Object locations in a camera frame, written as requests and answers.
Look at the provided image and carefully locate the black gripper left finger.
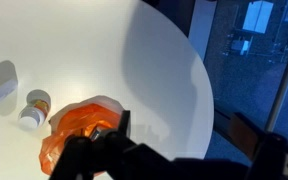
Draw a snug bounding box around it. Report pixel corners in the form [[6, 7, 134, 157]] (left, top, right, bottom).
[[49, 134, 98, 180]]

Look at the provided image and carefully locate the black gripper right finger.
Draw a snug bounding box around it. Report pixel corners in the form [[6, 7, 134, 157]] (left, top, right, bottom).
[[97, 109, 172, 180]]

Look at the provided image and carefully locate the orange translucent bowl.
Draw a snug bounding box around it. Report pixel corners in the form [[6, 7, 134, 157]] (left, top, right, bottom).
[[39, 95, 126, 177]]

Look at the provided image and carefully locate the grey window mullion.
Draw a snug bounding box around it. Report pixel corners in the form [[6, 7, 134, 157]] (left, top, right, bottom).
[[265, 19, 288, 134]]

